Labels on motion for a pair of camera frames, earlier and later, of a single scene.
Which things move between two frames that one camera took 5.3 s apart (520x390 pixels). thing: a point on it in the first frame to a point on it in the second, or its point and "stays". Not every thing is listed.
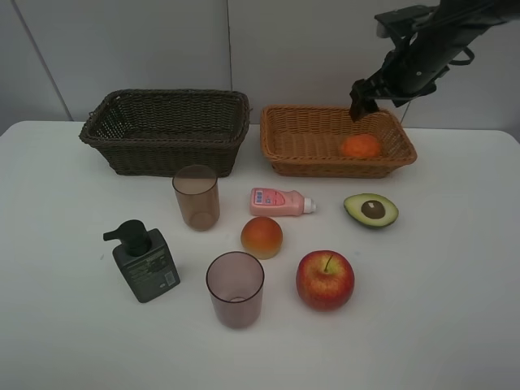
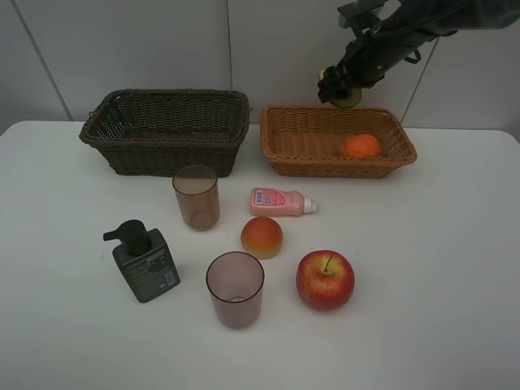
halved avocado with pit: (371, 210) to (343, 98)
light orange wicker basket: (306, 140) stays
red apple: (325, 280) stays
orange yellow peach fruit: (262, 237) stays
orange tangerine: (360, 145) stays
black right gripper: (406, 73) to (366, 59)
